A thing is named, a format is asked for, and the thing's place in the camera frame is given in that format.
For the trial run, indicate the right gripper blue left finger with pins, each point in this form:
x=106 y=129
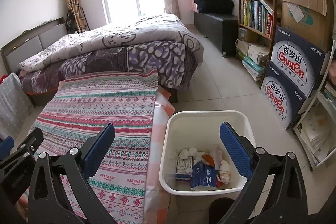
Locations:
x=95 y=149

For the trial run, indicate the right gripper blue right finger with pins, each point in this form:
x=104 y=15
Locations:
x=239 y=155

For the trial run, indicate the blue milk carton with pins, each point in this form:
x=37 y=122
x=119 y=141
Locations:
x=203 y=177

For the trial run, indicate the orange peel piece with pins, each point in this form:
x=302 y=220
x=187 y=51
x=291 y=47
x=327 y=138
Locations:
x=208 y=159

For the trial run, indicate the white tissue ball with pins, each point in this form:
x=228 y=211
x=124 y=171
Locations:
x=188 y=152

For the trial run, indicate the white plastic trash bin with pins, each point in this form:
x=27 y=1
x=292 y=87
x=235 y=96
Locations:
x=200 y=129

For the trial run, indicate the striped patterned bed mat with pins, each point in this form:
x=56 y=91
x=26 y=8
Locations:
x=80 y=109

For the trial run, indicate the grey dotted cloth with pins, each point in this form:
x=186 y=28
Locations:
x=15 y=107

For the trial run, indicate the lower Ganten water box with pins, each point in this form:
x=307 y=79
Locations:
x=284 y=97

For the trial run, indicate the ganten water box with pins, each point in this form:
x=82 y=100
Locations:
x=284 y=97
x=300 y=60

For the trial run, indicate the white rack with papers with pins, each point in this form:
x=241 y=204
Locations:
x=316 y=127

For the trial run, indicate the stack of books on floor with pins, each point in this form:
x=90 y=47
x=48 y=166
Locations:
x=253 y=58

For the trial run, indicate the upper Ganten water box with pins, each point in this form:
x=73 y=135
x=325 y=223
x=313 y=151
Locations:
x=300 y=60

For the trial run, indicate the purple patterned blanket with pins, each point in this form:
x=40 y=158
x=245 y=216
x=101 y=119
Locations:
x=174 y=62

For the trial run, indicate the black storage bench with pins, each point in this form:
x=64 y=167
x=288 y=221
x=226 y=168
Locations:
x=221 y=30

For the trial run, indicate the grey bed headboard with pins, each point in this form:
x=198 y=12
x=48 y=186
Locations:
x=31 y=42

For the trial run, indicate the white grey cartoon quilt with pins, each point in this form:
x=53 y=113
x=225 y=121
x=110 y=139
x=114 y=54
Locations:
x=139 y=30

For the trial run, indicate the brown cardboard box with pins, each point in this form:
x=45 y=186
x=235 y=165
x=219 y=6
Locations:
x=310 y=19

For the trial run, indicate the black folded clothes pile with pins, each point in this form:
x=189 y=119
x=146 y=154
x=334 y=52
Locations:
x=221 y=7

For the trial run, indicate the plaid folded item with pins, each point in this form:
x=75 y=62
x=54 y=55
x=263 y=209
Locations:
x=76 y=20

